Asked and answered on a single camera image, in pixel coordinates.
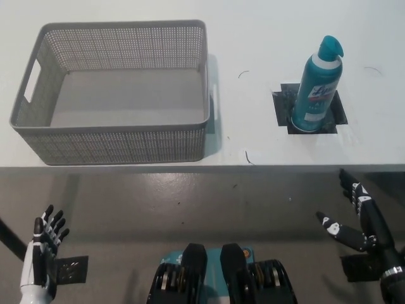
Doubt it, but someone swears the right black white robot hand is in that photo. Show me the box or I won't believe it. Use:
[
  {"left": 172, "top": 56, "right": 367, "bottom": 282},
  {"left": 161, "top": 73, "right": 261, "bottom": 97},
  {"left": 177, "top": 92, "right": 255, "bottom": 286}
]
[{"left": 316, "top": 168, "right": 402, "bottom": 275}]

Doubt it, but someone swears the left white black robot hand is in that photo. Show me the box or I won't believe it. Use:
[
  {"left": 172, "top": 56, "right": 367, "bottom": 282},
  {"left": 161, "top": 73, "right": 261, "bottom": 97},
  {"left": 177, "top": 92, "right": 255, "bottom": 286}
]
[{"left": 19, "top": 204, "right": 71, "bottom": 291}]

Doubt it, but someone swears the teal air freshener spray can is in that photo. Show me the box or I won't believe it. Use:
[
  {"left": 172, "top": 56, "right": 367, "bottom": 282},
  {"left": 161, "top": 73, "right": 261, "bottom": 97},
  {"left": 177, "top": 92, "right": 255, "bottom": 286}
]
[{"left": 290, "top": 34, "right": 345, "bottom": 133}]

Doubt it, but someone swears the black diagonal bar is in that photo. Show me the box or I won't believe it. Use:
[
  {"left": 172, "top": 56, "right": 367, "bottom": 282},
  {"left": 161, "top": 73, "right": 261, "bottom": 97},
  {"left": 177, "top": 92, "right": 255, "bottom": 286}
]
[{"left": 0, "top": 216, "right": 28, "bottom": 263}]

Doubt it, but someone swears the black tape square marker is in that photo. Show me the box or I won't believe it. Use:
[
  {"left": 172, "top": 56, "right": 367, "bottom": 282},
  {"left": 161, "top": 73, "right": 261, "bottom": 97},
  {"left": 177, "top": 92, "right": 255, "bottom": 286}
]
[{"left": 271, "top": 82, "right": 349, "bottom": 136}]

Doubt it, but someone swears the grey perforated plastic basket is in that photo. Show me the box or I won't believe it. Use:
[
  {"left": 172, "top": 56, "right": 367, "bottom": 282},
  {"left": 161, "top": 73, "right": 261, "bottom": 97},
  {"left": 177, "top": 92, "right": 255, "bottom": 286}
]
[{"left": 8, "top": 19, "right": 219, "bottom": 167}]

